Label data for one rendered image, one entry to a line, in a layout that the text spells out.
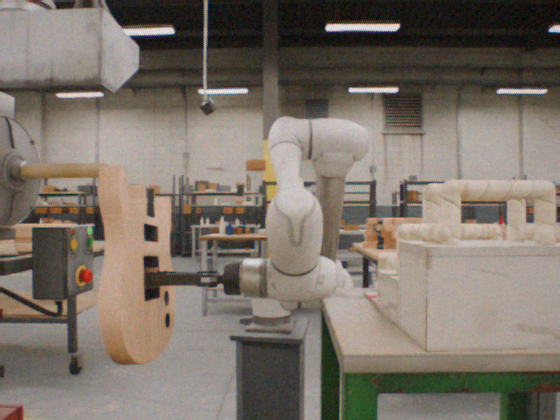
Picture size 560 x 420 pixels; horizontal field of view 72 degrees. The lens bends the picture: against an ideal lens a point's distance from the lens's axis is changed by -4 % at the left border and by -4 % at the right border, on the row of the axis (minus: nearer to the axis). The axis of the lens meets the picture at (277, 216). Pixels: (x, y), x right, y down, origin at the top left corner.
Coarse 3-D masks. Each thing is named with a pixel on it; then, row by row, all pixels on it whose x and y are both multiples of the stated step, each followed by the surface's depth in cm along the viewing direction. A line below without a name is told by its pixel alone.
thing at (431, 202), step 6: (426, 192) 73; (432, 192) 72; (426, 198) 73; (432, 198) 72; (438, 198) 73; (426, 204) 73; (432, 204) 72; (438, 204) 73; (426, 210) 73; (432, 210) 72; (438, 210) 73; (426, 216) 73; (432, 216) 72; (438, 216) 73; (426, 222) 73; (432, 222) 72; (438, 222) 73; (426, 240) 73
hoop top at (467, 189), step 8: (448, 184) 65; (456, 184) 64; (464, 184) 64; (472, 184) 64; (480, 184) 64; (488, 184) 64; (496, 184) 64; (504, 184) 64; (512, 184) 64; (520, 184) 64; (528, 184) 65; (536, 184) 65; (544, 184) 65; (552, 184) 65; (464, 192) 64; (472, 192) 64; (480, 192) 64; (488, 192) 64; (496, 192) 64; (504, 192) 64; (512, 192) 64; (520, 192) 64; (528, 192) 64; (536, 192) 64; (544, 192) 64
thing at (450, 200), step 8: (448, 192) 64; (456, 192) 64; (448, 200) 64; (456, 200) 64; (448, 208) 64; (456, 208) 64; (448, 216) 64; (456, 216) 64; (448, 224) 64; (456, 224) 64; (456, 232) 64; (448, 240) 64; (456, 240) 64
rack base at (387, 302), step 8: (384, 272) 90; (392, 272) 89; (384, 280) 88; (392, 280) 82; (384, 288) 88; (392, 288) 82; (384, 296) 87; (392, 296) 82; (384, 304) 87; (392, 304) 81; (384, 312) 87; (392, 312) 81; (392, 320) 81
